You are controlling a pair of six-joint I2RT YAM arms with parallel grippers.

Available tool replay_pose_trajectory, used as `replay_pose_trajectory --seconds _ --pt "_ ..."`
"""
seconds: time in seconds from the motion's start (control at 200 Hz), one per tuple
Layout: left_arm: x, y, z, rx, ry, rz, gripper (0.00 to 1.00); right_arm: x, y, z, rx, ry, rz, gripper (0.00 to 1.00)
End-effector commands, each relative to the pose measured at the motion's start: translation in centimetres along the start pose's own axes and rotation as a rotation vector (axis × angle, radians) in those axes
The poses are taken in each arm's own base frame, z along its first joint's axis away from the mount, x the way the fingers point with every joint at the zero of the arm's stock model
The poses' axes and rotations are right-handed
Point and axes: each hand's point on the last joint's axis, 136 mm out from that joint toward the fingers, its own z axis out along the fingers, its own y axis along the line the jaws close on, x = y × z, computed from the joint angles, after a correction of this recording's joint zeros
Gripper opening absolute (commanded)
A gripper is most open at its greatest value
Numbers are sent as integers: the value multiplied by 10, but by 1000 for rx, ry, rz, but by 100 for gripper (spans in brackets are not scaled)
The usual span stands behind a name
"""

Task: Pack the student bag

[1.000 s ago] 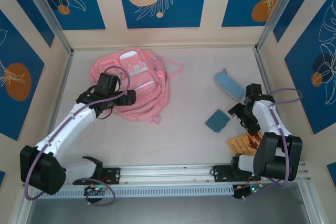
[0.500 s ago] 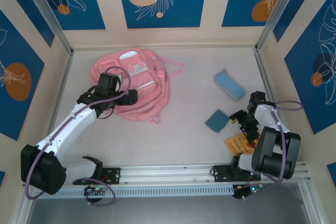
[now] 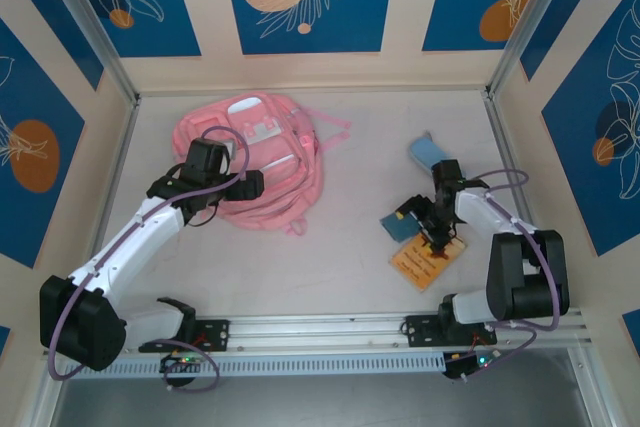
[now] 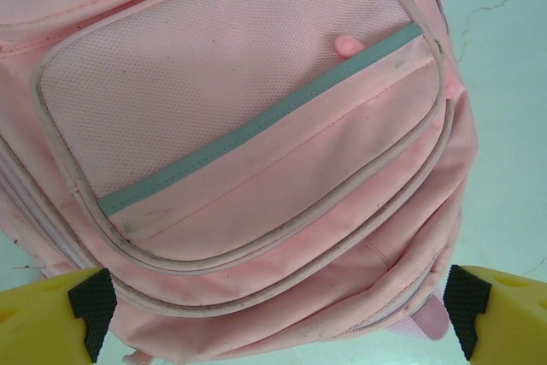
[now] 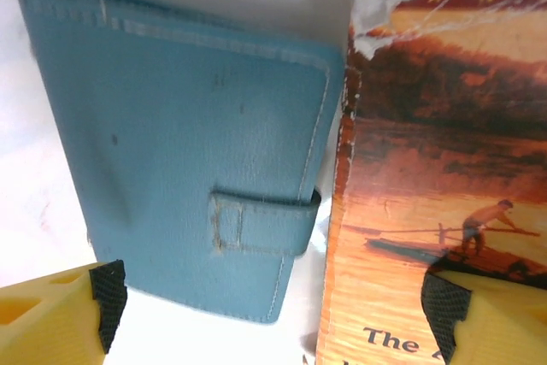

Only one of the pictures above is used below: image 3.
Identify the small teal notebook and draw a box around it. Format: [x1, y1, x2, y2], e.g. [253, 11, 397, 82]
[378, 210, 424, 243]

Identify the orange book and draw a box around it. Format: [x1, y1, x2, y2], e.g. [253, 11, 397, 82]
[389, 231, 469, 293]

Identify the light blue pencil case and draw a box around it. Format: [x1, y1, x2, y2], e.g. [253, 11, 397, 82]
[408, 130, 454, 176]

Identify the pink student backpack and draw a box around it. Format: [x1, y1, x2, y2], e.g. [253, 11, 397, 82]
[171, 91, 353, 237]

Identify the aluminium side rail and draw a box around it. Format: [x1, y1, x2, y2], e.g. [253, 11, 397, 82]
[73, 95, 142, 319]
[482, 91, 559, 308]

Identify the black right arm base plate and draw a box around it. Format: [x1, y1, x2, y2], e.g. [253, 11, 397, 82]
[404, 314, 499, 348]

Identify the aluminium mounting rail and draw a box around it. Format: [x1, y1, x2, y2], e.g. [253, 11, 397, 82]
[42, 309, 594, 358]

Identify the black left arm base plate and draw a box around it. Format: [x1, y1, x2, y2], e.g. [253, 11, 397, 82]
[138, 317, 231, 353]

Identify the grey slotted cable duct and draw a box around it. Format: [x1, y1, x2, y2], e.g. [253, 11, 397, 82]
[62, 352, 447, 379]

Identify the aluminium frame post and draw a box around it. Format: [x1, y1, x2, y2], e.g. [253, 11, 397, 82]
[34, 0, 141, 103]
[487, 0, 601, 98]

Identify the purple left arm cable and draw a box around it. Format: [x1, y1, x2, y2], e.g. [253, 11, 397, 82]
[47, 125, 251, 393]

